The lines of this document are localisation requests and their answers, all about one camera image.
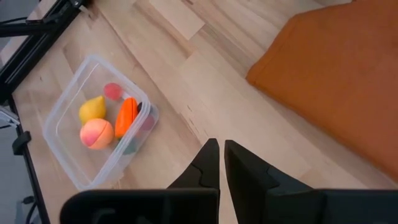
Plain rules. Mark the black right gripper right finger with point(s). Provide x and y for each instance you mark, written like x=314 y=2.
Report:
x=248 y=186

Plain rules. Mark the yellow toy lemon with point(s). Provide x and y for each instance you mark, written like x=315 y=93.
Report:
x=91 y=110

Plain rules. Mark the orange toy carrot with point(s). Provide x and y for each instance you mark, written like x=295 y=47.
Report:
x=126 y=116

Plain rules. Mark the black metal table frame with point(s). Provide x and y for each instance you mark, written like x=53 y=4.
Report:
x=37 y=43

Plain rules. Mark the toy peach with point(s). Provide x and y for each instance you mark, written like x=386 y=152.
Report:
x=96 y=133

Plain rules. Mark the orange cloth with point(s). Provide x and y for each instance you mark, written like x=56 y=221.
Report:
x=335 y=77

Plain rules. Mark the clear plastic tupperware container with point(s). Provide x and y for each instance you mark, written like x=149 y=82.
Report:
x=84 y=165

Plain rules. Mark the silver metal bracket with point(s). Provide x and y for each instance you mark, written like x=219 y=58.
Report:
x=7 y=116

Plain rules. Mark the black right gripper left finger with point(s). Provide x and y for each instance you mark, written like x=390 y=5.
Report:
x=205 y=168

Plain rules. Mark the small pink toy fruit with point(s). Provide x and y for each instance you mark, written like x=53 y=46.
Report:
x=112 y=91

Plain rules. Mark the black table clamp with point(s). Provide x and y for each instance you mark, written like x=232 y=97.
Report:
x=21 y=143

